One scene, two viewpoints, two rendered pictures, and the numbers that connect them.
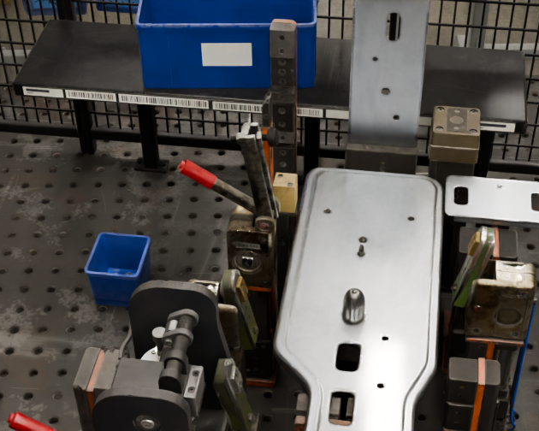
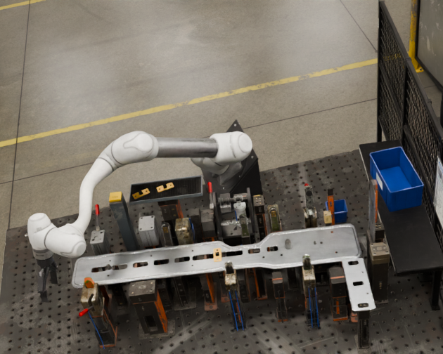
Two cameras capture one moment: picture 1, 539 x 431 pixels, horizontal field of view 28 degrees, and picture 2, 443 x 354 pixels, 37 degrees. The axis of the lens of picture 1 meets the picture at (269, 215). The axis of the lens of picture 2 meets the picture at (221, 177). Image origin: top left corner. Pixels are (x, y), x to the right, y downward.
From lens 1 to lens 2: 263 cm
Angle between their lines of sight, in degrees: 62
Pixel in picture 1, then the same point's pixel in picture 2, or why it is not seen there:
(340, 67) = (406, 215)
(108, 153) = not seen: hidden behind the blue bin
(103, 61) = not seen: hidden behind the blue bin
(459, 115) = (382, 248)
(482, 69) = (425, 255)
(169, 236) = (366, 221)
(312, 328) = (280, 239)
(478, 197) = (354, 267)
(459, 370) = (275, 274)
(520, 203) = (354, 278)
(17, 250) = (343, 188)
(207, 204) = not seen: hidden behind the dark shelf
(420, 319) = (291, 261)
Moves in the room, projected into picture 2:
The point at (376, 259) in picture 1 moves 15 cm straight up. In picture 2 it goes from (313, 247) to (311, 225)
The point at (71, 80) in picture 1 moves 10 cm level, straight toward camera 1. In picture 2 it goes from (366, 155) to (349, 162)
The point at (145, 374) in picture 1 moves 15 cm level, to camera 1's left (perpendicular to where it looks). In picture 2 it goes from (225, 198) to (219, 178)
